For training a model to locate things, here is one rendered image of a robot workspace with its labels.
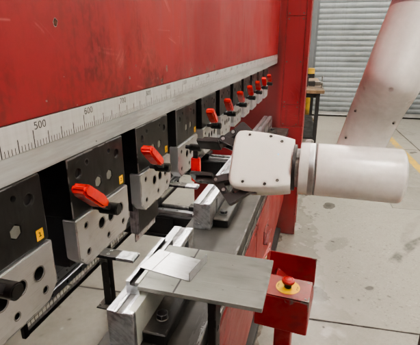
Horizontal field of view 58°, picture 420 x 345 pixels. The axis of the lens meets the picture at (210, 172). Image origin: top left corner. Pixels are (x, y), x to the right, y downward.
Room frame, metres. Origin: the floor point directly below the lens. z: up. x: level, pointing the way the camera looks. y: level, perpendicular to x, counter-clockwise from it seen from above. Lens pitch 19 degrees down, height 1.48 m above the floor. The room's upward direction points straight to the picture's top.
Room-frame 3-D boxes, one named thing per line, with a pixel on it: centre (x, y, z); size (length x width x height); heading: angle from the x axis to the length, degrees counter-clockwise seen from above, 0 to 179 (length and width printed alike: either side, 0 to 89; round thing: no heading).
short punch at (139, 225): (0.77, 0.14, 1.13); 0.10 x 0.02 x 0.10; 164
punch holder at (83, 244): (0.55, 0.20, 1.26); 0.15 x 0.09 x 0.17; 164
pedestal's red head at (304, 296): (1.03, -0.24, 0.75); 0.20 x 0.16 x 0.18; 160
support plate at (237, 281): (0.73, 0.00, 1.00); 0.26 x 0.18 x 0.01; 74
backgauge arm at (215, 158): (2.17, 0.14, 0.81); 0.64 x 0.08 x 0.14; 74
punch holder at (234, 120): (1.52, -0.07, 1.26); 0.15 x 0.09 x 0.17; 164
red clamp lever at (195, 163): (0.90, 0.04, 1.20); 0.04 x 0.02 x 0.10; 74
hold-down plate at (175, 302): (0.79, 0.08, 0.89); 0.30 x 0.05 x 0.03; 164
